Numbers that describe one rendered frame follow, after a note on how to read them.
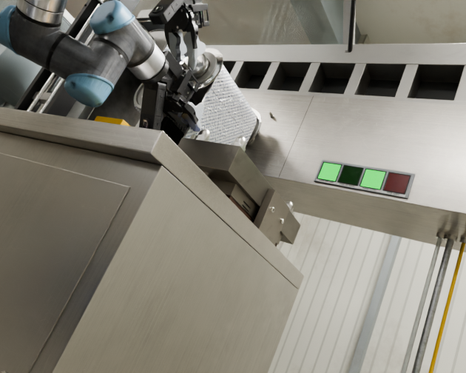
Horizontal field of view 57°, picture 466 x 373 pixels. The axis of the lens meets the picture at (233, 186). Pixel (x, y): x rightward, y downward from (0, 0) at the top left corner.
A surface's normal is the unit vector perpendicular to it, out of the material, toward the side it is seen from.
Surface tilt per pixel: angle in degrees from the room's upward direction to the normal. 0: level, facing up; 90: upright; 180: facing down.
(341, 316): 90
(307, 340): 90
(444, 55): 90
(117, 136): 90
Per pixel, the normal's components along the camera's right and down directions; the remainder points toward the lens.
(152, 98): -0.59, 0.04
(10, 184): -0.43, -0.47
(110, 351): 0.81, 0.18
